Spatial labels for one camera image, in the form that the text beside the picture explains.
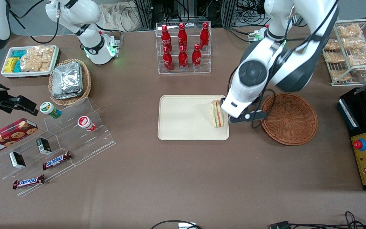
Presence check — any clear bagged snack pack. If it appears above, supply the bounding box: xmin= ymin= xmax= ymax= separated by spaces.
xmin=337 ymin=24 xmax=364 ymax=38
xmin=329 ymin=69 xmax=352 ymax=82
xmin=342 ymin=37 xmax=366 ymax=50
xmin=324 ymin=39 xmax=342 ymax=51
xmin=348 ymin=48 xmax=366 ymax=67
xmin=324 ymin=52 xmax=345 ymax=64

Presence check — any round brown wicker basket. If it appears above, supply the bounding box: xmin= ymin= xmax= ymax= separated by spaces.
xmin=260 ymin=92 xmax=318 ymax=146

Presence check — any yellow snack pack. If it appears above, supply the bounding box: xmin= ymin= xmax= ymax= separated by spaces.
xmin=4 ymin=57 xmax=20 ymax=73

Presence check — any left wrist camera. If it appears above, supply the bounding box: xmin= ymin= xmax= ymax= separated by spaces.
xmin=228 ymin=109 xmax=267 ymax=124

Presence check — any green lidded cup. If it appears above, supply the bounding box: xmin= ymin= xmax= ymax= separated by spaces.
xmin=40 ymin=102 xmax=62 ymax=119

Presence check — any clear bag of crackers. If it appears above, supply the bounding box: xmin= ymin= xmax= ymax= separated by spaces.
xmin=20 ymin=45 xmax=55 ymax=72

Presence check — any red tartan cookie box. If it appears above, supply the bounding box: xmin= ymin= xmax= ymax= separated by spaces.
xmin=0 ymin=118 xmax=39 ymax=157

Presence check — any triangle sandwich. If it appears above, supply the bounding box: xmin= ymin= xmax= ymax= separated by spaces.
xmin=210 ymin=100 xmax=225 ymax=128

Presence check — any red cola bottle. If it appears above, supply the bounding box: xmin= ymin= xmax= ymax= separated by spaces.
xmin=192 ymin=44 xmax=202 ymax=70
xmin=161 ymin=24 xmax=173 ymax=53
xmin=178 ymin=45 xmax=189 ymax=71
xmin=200 ymin=22 xmax=210 ymax=51
xmin=163 ymin=47 xmax=174 ymax=72
xmin=178 ymin=23 xmax=188 ymax=51

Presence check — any black cable with connector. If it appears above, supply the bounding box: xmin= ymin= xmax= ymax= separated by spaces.
xmin=269 ymin=211 xmax=366 ymax=229

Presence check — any clear acrylic bottle rack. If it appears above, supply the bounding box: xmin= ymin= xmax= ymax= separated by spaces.
xmin=155 ymin=22 xmax=212 ymax=75

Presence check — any stack of foil packs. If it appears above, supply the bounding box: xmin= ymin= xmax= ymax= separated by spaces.
xmin=51 ymin=62 xmax=84 ymax=100

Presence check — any oval brown wicker basket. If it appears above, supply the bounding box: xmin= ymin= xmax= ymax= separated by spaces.
xmin=48 ymin=59 xmax=92 ymax=106

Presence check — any silver sealing bar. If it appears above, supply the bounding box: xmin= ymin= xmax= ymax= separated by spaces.
xmin=338 ymin=99 xmax=360 ymax=129

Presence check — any beige cloth bag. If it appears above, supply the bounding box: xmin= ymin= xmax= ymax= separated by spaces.
xmin=99 ymin=3 xmax=140 ymax=32

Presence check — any clear acrylic stepped display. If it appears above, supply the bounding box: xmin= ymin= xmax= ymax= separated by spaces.
xmin=0 ymin=97 xmax=117 ymax=197

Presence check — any bundle of black cables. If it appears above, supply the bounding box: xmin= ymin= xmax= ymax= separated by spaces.
xmin=235 ymin=0 xmax=268 ymax=27

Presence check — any white wire rack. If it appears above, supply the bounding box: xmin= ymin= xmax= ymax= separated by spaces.
xmin=322 ymin=18 xmax=366 ymax=87

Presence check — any small black box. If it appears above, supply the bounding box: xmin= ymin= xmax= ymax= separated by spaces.
xmin=9 ymin=151 xmax=26 ymax=169
xmin=36 ymin=137 xmax=52 ymax=155

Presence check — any red lidded cup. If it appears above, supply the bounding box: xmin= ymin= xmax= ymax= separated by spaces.
xmin=77 ymin=116 xmax=96 ymax=132

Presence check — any Snickers chocolate bar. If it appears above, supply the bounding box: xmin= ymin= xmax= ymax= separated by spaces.
xmin=12 ymin=174 xmax=45 ymax=190
xmin=42 ymin=151 xmax=72 ymax=170

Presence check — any white rectangular snack tray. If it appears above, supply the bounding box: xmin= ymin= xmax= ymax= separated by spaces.
xmin=1 ymin=45 xmax=60 ymax=78

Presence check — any cream plastic tray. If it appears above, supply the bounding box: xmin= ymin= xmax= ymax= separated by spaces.
xmin=158 ymin=95 xmax=230 ymax=141

